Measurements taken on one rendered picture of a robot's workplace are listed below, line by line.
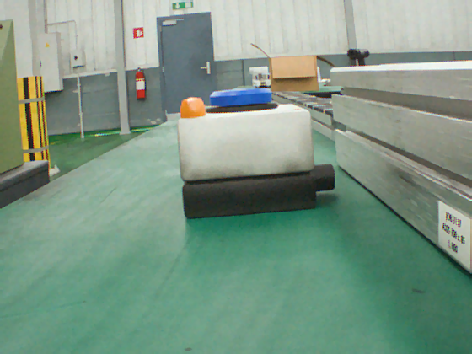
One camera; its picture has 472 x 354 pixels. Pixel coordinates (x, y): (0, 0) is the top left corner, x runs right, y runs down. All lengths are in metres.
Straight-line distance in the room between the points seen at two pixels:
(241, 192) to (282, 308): 0.16
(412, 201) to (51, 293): 0.18
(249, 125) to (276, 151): 0.02
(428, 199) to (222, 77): 11.22
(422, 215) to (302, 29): 11.23
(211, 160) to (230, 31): 11.16
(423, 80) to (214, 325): 0.15
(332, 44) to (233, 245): 11.25
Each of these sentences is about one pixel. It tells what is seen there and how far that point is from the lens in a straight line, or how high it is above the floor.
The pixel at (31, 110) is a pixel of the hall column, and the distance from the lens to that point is 6.81.
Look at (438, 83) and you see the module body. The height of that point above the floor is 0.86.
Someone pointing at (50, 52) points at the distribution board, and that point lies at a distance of 11.91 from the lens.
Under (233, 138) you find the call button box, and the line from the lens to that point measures 0.38.
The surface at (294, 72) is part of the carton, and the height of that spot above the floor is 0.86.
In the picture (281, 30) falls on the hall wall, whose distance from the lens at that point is 11.51.
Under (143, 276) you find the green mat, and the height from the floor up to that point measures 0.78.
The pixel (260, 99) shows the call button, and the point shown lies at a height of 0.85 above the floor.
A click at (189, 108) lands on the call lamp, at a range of 0.38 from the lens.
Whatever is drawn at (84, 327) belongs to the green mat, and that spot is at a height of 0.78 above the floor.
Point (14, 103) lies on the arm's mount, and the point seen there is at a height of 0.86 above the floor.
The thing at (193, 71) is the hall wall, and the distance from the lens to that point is 11.52.
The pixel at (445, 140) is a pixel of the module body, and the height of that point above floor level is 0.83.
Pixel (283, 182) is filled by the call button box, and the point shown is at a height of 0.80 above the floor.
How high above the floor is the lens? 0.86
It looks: 9 degrees down
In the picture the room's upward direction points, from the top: 4 degrees counter-clockwise
